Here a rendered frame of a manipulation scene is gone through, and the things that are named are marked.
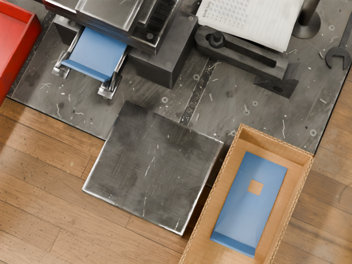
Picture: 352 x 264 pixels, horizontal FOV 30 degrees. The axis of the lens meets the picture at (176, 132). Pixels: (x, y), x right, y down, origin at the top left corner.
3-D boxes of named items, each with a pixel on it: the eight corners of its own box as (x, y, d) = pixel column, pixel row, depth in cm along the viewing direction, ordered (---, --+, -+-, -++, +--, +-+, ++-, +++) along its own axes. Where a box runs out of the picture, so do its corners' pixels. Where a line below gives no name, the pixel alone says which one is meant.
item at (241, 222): (208, 241, 100) (209, 239, 97) (245, 151, 104) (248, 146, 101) (251, 260, 99) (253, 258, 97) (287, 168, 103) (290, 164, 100)
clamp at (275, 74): (190, 58, 108) (192, 34, 99) (198, 41, 109) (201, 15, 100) (274, 94, 107) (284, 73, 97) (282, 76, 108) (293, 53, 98)
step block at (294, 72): (252, 83, 107) (259, 64, 99) (259, 68, 108) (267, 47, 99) (289, 99, 107) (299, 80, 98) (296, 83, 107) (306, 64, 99)
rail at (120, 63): (115, 76, 101) (113, 70, 98) (151, 3, 104) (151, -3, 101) (118, 78, 101) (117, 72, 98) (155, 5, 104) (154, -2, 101)
